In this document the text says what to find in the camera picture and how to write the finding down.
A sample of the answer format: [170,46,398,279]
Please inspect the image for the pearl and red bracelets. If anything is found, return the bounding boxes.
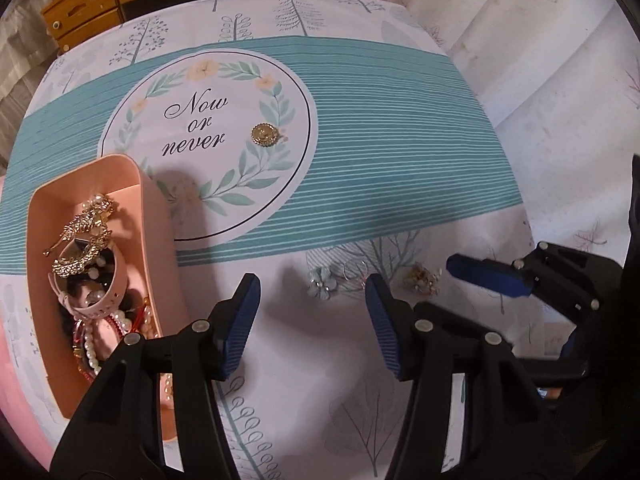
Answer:
[72,305,157,380]

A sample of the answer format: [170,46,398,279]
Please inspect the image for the wooden desk with drawers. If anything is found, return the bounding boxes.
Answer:
[40,0,378,56]

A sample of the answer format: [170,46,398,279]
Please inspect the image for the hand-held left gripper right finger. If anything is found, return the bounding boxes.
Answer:
[365,273,576,480]

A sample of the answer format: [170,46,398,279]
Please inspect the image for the gold coin pendant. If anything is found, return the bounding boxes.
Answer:
[251,122,290,148]

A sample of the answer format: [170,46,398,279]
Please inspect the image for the pink plastic box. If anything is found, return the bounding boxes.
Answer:
[26,154,191,441]

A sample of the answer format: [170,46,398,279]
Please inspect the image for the printed teal white tablecloth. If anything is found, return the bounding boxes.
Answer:
[0,0,538,480]

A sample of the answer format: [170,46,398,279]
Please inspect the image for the pale flower hook earring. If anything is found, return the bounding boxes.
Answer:
[306,261,370,302]

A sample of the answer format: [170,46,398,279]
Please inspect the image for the white floral curtain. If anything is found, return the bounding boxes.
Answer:
[370,0,640,361]

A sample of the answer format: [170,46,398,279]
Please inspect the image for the pink smart band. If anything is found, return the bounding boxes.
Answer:
[47,240,128,322]

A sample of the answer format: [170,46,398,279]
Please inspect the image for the gold leaf hair ornament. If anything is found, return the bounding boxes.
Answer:
[44,197,117,278]

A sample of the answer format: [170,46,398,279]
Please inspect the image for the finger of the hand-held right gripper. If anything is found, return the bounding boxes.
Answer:
[516,332,594,378]
[446,241,621,333]

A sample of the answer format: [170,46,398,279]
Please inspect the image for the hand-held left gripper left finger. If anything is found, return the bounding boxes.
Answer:
[49,273,262,480]

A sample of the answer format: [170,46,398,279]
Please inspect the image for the gold flower cluster earring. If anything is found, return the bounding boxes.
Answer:
[406,264,443,295]

